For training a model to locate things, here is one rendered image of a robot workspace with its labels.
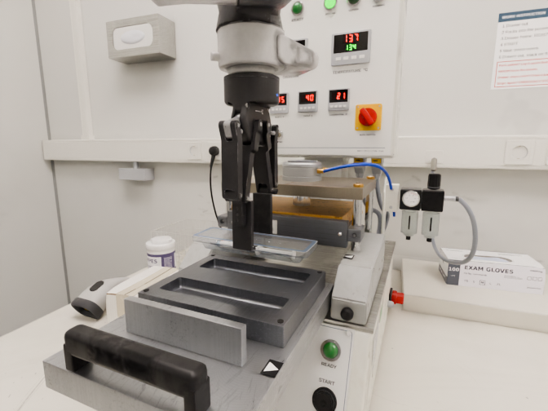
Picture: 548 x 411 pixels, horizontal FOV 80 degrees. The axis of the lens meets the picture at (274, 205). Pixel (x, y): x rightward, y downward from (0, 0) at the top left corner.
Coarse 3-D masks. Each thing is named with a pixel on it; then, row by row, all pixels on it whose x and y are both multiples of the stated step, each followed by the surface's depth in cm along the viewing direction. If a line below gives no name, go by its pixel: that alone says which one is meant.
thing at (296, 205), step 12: (276, 204) 67; (288, 204) 67; (300, 204) 65; (312, 204) 67; (324, 204) 67; (336, 204) 67; (348, 204) 67; (312, 216) 57; (324, 216) 56; (336, 216) 55; (348, 216) 60
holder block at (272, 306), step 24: (192, 264) 51; (216, 264) 54; (240, 264) 52; (264, 264) 51; (168, 288) 44; (192, 288) 45; (216, 288) 44; (240, 288) 42; (264, 288) 42; (288, 288) 42; (312, 288) 42; (216, 312) 36; (240, 312) 36; (264, 312) 36; (288, 312) 36; (264, 336) 34; (288, 336) 35
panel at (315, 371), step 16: (320, 336) 47; (336, 336) 46; (352, 336) 45; (320, 352) 46; (352, 352) 45; (304, 368) 46; (320, 368) 46; (336, 368) 45; (288, 384) 47; (304, 384) 46; (320, 384) 45; (336, 384) 44; (288, 400) 46; (304, 400) 45; (336, 400) 44
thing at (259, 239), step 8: (200, 232) 51; (208, 232) 51; (216, 232) 51; (224, 232) 51; (256, 232) 51; (224, 240) 47; (256, 240) 47; (264, 240) 47; (272, 240) 47; (280, 240) 47; (288, 240) 47; (296, 240) 47; (304, 240) 47; (280, 248) 44; (288, 248) 44; (296, 248) 44; (304, 248) 44
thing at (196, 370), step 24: (72, 336) 29; (96, 336) 29; (120, 336) 29; (72, 360) 30; (96, 360) 28; (120, 360) 27; (144, 360) 26; (168, 360) 26; (192, 360) 26; (168, 384) 25; (192, 384) 24; (192, 408) 24
